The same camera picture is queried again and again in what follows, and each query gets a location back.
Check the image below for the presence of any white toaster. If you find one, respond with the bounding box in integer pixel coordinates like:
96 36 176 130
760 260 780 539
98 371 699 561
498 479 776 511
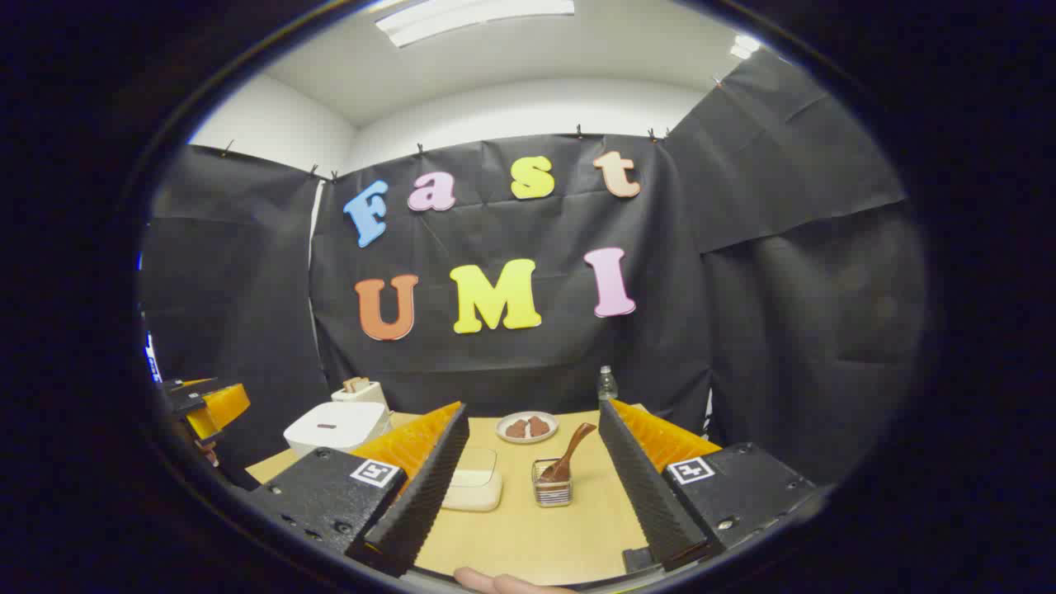
332 377 389 407

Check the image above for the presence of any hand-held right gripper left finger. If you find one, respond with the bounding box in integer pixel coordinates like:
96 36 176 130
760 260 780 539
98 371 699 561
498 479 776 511
247 402 471 578

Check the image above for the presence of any long ceiling light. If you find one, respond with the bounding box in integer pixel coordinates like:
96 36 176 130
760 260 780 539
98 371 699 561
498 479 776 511
375 0 576 48

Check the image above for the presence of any metal wire chopstick holder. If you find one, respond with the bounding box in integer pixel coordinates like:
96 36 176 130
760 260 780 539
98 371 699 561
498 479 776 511
532 458 573 507

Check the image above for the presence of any white round plate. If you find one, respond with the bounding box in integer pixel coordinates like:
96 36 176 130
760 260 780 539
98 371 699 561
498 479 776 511
496 411 559 445

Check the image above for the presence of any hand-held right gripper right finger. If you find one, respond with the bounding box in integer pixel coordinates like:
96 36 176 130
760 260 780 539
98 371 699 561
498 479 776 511
598 399 826 574

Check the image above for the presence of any brown wooden spoon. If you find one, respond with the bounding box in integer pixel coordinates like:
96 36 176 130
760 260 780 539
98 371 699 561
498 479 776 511
539 422 597 483

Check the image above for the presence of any white rice cooker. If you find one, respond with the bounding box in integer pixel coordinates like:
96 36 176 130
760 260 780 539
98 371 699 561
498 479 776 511
283 402 393 460

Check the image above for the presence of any black backdrop cloth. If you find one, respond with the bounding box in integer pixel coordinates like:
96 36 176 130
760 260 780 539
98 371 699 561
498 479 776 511
139 45 929 488

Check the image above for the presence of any cream rice box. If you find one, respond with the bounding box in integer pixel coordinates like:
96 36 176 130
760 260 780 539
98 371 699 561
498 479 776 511
441 448 504 512

